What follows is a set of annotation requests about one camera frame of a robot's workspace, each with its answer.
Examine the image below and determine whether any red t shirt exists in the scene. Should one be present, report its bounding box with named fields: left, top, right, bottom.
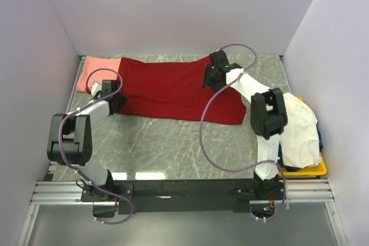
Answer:
left=118, top=56, right=246, bottom=125

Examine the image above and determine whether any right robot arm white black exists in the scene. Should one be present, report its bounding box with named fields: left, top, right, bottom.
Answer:
left=200, top=50, right=288, bottom=199

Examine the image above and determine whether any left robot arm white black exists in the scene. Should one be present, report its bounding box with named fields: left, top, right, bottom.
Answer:
left=47, top=80, right=128, bottom=201

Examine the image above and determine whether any folded pink t shirt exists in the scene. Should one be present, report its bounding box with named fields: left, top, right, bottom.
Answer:
left=75, top=55, right=123, bottom=93

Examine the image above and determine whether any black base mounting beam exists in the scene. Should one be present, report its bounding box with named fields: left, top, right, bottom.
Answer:
left=81, top=179, right=283, bottom=214

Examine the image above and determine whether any white t shirt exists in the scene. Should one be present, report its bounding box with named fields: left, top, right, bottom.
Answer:
left=278, top=92, right=322, bottom=169

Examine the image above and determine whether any blue t shirt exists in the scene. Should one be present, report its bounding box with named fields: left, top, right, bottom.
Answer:
left=317, top=125, right=323, bottom=152

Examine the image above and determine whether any yellow plastic bin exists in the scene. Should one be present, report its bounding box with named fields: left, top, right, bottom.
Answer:
left=278, top=96, right=328, bottom=177

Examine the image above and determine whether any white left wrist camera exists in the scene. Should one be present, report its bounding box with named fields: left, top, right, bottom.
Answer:
left=85, top=81, right=102, bottom=96

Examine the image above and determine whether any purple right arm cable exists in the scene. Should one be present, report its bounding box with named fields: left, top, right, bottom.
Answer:
left=199, top=44, right=288, bottom=222

